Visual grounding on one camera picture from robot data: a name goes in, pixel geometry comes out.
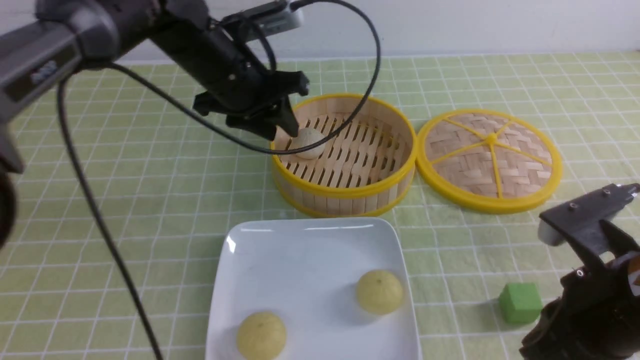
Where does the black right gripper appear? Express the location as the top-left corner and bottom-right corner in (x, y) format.
(519, 183), (640, 360)

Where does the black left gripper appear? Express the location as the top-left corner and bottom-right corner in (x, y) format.
(150, 13), (310, 141)

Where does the white steamed bun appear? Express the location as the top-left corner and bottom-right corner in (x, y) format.
(289, 127), (326, 160)

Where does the yellow steamed bun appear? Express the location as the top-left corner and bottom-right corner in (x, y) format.
(355, 269), (405, 316)
(235, 311), (287, 360)

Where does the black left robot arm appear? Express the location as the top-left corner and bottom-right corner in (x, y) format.
(0, 0), (309, 243)

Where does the white square plate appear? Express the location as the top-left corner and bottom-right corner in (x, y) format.
(205, 217), (422, 360)

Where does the yellow steamed bun on plate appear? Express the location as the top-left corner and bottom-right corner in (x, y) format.
(235, 311), (287, 360)

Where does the green cube block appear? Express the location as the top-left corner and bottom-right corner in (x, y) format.
(498, 282), (544, 325)

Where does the yellow-rimmed bamboo steamer basket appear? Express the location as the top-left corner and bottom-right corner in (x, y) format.
(271, 98), (418, 218)

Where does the woven bamboo steamer lid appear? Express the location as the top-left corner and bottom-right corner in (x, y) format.
(416, 109), (563, 215)

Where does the green checkered tablecloth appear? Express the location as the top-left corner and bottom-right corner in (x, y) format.
(0, 52), (640, 360)

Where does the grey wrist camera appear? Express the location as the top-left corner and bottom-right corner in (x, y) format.
(218, 0), (304, 42)

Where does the black cable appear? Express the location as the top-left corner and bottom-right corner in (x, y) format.
(56, 0), (382, 360)

